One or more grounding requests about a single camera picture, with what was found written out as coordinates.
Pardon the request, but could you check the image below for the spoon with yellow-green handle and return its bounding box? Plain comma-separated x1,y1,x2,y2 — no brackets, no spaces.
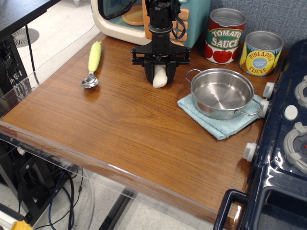
81,41,102,88

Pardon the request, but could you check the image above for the dark blue toy stove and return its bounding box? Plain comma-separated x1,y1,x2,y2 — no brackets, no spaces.
214,40,307,230

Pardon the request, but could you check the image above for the black table leg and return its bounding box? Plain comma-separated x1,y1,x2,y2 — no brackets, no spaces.
99,195,131,230

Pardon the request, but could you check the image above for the black desk at left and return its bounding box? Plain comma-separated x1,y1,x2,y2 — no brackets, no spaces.
0,0,59,41

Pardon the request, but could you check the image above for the light blue cloth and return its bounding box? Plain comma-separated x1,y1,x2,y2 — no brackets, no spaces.
177,94,260,140

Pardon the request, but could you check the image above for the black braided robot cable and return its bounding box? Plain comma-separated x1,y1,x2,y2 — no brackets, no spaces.
97,0,188,40

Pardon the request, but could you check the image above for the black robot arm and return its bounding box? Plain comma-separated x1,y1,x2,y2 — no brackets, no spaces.
131,0,191,88

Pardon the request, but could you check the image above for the pineapple slices can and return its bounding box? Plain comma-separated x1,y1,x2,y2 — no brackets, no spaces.
239,31,284,76

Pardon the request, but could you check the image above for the blue floor cable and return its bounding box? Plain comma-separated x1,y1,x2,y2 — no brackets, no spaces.
48,170,75,230

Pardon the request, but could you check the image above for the orange toy plate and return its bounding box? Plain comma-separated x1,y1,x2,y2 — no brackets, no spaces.
122,5,144,26

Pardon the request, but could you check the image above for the teal cream toy microwave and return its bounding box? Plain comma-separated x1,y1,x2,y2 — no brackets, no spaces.
90,0,211,48

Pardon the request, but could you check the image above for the stainless steel pot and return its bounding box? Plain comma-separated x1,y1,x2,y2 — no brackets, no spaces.
185,68,261,120

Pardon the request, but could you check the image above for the tomato sauce can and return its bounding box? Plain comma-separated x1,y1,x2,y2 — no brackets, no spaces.
203,8,247,64

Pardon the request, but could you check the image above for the plush white brown mushroom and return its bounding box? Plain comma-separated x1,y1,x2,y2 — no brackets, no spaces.
153,65,167,88

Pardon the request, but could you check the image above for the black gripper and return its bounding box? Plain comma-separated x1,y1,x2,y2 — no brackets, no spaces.
130,23,191,84

